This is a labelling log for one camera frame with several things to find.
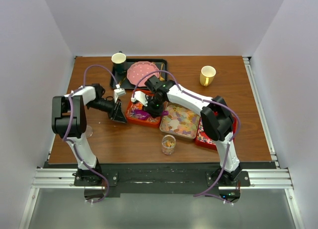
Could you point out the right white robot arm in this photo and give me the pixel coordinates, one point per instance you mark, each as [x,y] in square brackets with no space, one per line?
[216,117]

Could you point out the dark green cup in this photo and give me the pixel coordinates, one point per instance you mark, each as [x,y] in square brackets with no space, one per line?
[119,62]

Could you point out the orange candy box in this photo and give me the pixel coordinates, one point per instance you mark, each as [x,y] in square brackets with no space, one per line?
[138,119]

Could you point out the red box of lollipops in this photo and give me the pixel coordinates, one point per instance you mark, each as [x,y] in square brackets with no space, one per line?
[202,139]

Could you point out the pink polka dot plate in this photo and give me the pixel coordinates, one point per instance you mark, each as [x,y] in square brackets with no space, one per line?
[139,69]

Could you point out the purple plastic scoop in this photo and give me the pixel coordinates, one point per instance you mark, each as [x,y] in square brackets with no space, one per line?
[145,114]

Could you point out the silver tin of gummies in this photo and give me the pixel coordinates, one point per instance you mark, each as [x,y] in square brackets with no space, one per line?
[180,122]

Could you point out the clear glass jar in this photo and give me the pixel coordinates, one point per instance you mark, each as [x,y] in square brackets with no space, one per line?
[168,144]

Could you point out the gold fork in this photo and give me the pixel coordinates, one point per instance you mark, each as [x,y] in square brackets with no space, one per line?
[160,75]

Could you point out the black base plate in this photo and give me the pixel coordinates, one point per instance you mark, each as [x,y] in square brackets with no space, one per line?
[151,178]

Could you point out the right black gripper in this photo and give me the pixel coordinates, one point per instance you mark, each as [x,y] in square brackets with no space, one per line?
[155,113]

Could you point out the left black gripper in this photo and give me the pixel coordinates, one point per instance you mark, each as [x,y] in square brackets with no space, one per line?
[117,114]

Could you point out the yellow mug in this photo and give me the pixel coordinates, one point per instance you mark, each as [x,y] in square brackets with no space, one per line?
[207,75]

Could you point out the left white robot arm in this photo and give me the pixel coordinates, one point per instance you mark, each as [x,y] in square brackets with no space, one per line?
[70,123]

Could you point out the clear jar lid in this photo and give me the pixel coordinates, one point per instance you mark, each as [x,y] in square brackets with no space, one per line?
[89,131]

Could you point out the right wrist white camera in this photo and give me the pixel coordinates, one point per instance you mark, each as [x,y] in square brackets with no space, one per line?
[140,97]

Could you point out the black serving tray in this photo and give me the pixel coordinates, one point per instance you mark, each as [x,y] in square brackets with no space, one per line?
[126,84]

